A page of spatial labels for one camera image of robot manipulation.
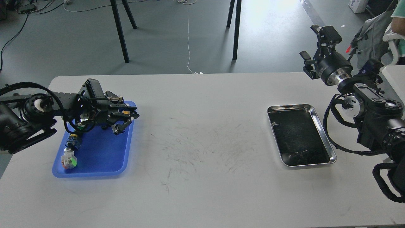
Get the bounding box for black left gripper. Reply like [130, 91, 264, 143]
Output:
[75, 79, 140, 135]

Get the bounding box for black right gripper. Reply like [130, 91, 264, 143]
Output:
[299, 25, 353, 86]

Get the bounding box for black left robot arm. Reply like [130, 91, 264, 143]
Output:
[0, 79, 139, 154]

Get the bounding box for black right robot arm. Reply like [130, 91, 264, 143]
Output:
[300, 25, 405, 203]

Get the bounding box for blue plastic tray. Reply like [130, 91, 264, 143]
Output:
[52, 121, 135, 178]

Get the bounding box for grey backpack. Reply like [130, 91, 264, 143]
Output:
[349, 9, 394, 69]

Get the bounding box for white box on floor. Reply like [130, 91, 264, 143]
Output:
[348, 0, 369, 14]

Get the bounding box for white office chair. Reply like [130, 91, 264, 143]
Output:
[381, 25, 405, 66]

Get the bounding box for white side table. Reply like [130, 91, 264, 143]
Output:
[382, 65, 405, 103]

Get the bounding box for silver metal tray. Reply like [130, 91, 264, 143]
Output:
[267, 104, 337, 168]

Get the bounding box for person sitting at right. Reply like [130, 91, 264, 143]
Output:
[391, 0, 405, 65]

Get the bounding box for black tripod right legs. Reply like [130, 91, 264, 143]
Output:
[227, 0, 242, 61]

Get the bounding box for black tripod legs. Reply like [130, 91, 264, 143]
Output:
[110, 0, 137, 63]
[227, 0, 242, 61]

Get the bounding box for black tripod left legs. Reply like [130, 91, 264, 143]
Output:
[110, 0, 137, 63]

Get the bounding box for green white switch block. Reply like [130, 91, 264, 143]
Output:
[61, 148, 77, 170]

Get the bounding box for white cable on floor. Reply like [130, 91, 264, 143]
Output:
[177, 0, 203, 74]

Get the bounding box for black cable on floor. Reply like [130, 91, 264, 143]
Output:
[0, 0, 65, 72]

